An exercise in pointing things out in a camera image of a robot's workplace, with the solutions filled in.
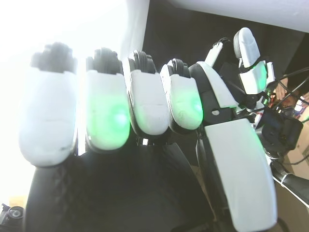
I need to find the person's hand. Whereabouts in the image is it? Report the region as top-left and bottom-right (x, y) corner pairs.
(275, 76), (290, 98)

